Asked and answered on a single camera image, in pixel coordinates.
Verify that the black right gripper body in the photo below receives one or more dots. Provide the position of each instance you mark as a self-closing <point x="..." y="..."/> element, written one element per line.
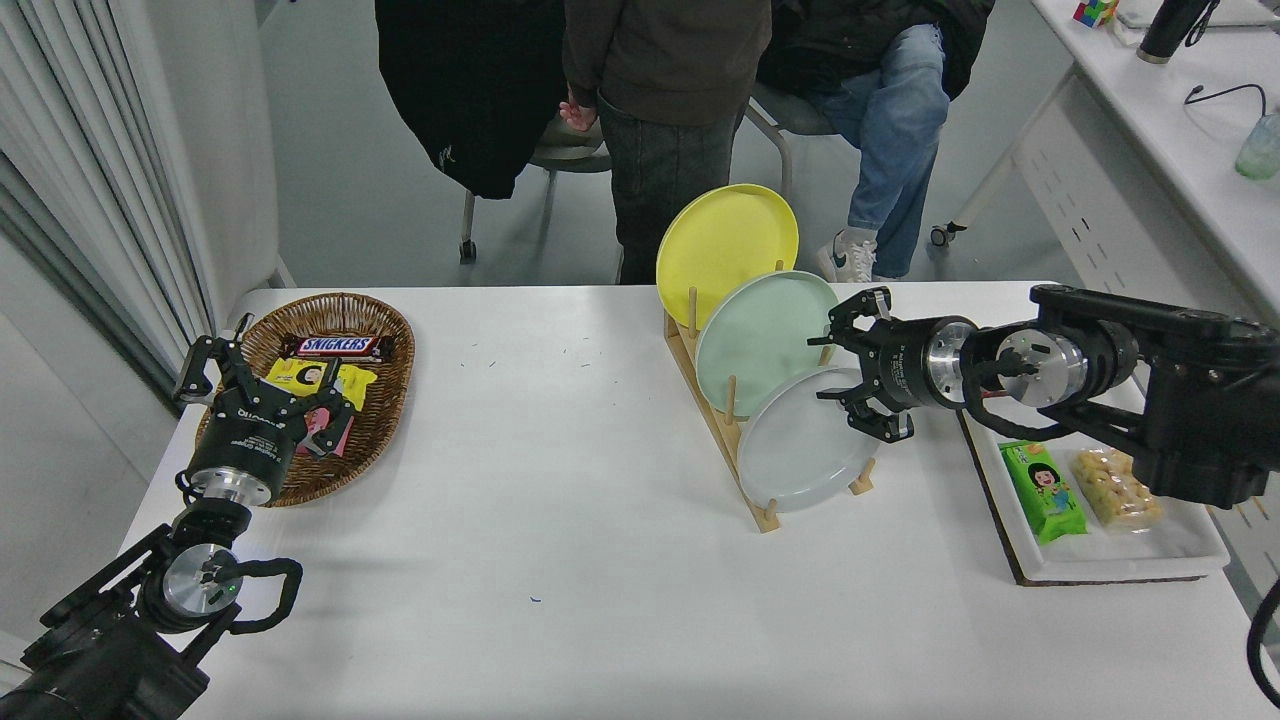
<point x="900" y="365"/>

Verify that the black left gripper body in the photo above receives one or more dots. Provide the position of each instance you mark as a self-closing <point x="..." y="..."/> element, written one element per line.
<point x="245" y="440"/>

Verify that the grey plate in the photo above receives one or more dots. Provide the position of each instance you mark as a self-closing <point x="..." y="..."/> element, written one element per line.
<point x="800" y="450"/>

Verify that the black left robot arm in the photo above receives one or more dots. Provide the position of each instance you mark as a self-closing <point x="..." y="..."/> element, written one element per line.
<point x="100" y="660"/>

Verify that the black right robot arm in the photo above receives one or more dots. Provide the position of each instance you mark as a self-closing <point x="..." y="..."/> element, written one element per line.
<point x="1200" y="400"/>

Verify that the mint green plate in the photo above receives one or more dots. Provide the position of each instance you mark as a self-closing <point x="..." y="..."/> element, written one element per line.
<point x="765" y="335"/>

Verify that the wooden plate rack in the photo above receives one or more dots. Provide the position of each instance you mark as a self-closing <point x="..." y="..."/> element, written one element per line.
<point x="770" y="522"/>

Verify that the yellow plate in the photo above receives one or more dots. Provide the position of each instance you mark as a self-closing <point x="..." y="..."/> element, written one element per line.
<point x="720" y="240"/>

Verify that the standing person's hand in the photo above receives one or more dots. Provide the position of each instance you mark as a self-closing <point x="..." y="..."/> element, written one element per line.
<point x="580" y="115"/>

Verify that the pink snack packet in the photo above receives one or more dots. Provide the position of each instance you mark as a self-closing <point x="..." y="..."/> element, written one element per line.
<point x="314" y="418"/>

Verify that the brown wicker basket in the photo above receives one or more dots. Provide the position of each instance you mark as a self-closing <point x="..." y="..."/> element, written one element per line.
<point x="380" y="420"/>

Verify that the yellow snack packet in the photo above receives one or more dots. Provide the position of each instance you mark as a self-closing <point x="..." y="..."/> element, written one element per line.
<point x="295" y="375"/>

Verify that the Snickers chocolate bar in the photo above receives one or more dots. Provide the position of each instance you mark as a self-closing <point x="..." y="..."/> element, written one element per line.
<point x="335" y="346"/>

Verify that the green snack packet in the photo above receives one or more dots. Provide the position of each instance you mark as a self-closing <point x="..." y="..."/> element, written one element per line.
<point x="1045" y="495"/>

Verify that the seated person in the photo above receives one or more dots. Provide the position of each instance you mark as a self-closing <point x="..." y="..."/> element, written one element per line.
<point x="890" y="130"/>

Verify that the grey chair with person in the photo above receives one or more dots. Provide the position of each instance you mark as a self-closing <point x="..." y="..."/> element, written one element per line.
<point x="790" y="115"/>

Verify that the clear bag of puffed snacks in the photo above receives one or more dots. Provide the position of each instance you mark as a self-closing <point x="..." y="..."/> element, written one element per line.
<point x="1115" y="490"/>

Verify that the standing person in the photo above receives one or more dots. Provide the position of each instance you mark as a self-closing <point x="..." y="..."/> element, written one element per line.
<point x="670" y="150"/>

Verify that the white curtain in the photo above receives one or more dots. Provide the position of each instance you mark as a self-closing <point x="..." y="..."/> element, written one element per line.
<point x="70" y="150"/>

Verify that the white rectangular tray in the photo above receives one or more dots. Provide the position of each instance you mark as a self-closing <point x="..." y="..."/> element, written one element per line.
<point x="1150" y="550"/>

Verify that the grey chair with jacket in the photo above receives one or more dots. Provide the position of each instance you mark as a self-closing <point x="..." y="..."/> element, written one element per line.
<point x="575" y="160"/>

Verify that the black jacket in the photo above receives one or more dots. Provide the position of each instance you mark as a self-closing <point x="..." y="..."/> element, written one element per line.
<point x="470" y="90"/>

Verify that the white side desk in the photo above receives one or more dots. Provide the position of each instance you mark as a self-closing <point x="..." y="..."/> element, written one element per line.
<point x="1180" y="130"/>

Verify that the colourful puzzle cube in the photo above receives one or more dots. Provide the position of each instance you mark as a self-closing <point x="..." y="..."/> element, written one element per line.
<point x="1093" y="12"/>

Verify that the black thermos bottle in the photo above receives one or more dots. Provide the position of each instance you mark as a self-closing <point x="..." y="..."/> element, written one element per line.
<point x="1165" y="30"/>

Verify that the pale green glass cup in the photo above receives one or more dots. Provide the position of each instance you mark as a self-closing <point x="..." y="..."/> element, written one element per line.
<point x="1260" y="150"/>

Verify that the white flat device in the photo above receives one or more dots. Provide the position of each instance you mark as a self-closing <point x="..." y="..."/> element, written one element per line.
<point x="1240" y="15"/>

